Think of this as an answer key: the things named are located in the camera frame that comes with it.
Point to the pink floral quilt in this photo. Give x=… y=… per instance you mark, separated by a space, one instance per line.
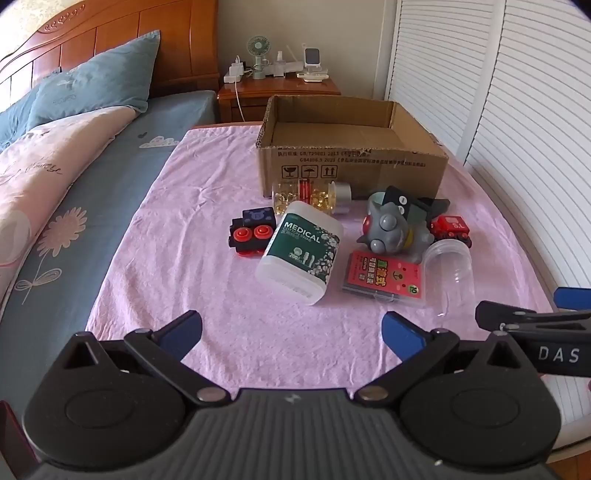
x=41 y=166

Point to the white tray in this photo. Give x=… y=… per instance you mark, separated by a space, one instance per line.
x=313 y=77

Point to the grey-blue patterned bed sheet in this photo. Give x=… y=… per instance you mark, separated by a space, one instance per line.
x=115 y=180

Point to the black toy train red wheels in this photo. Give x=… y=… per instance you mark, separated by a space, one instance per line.
x=249 y=233

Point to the clear plastic jar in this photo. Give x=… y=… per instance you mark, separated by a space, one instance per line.
x=455 y=272

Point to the brown cardboard box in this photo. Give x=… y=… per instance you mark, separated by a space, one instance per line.
x=351 y=157

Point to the pink table cloth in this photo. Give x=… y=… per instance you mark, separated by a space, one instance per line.
x=194 y=258

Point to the small white spray bottle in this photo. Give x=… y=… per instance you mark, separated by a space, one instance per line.
x=280 y=64

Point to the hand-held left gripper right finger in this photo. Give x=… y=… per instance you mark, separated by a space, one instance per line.
x=401 y=339

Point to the wooden nightstand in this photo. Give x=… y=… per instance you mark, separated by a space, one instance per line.
x=249 y=101

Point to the wooden bed headboard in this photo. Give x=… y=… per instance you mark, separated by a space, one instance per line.
x=115 y=41

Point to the white screen device on stand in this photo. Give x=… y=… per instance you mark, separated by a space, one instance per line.
x=311 y=56

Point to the narrow white louvre door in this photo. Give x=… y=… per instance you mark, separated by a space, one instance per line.
x=434 y=60

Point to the clear case with red label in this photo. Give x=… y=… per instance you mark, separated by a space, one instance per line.
x=383 y=277

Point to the small blue pillow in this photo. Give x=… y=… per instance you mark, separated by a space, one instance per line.
x=18 y=115

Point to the black curved case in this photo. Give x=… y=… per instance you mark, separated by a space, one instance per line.
x=436 y=204

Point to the large blue pillow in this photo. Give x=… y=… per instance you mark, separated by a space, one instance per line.
x=101 y=78

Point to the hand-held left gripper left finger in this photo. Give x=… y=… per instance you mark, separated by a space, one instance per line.
x=184 y=330

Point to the clear bottle of yellow capsules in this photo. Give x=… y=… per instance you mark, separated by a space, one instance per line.
x=318 y=196

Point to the red toy car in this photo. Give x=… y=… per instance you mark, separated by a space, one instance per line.
x=452 y=228

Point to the grey toy figure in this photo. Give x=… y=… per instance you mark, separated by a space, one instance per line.
x=395 y=230

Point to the black digital timer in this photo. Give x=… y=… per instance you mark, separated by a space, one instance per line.
x=399 y=196

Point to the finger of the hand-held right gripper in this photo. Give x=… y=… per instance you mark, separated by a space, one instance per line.
x=494 y=316
x=572 y=296

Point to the small green desk fan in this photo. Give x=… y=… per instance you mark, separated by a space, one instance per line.
x=258 y=48

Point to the teal egg-shaped container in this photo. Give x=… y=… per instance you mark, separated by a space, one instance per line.
x=376 y=202

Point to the white medical bottle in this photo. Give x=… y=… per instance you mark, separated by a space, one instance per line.
x=300 y=249

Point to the wide white louvre door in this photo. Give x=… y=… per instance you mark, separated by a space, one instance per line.
x=540 y=138

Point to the white charger plug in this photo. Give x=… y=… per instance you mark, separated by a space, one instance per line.
x=236 y=71

